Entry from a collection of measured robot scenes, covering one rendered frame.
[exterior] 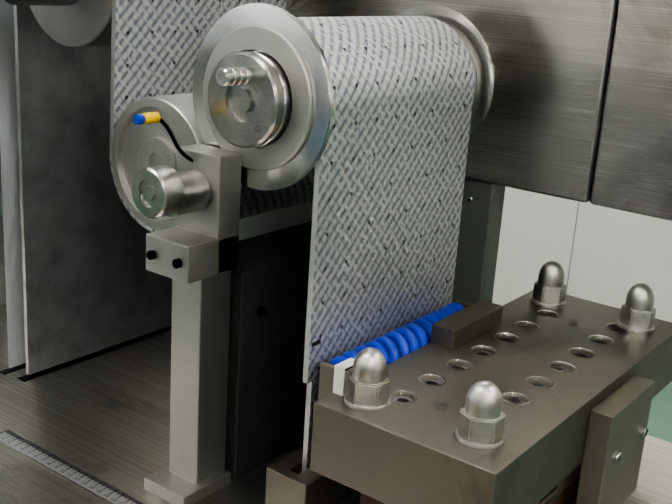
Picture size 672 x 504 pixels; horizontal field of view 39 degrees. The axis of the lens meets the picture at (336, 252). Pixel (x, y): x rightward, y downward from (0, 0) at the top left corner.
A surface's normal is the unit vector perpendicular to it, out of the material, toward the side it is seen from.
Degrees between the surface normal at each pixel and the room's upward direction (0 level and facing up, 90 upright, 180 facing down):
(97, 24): 90
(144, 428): 0
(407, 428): 0
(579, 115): 90
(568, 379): 0
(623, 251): 90
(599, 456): 90
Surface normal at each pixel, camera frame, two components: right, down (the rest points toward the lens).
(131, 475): 0.07, -0.95
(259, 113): -0.60, 0.19
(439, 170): 0.80, 0.22
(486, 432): -0.12, 0.28
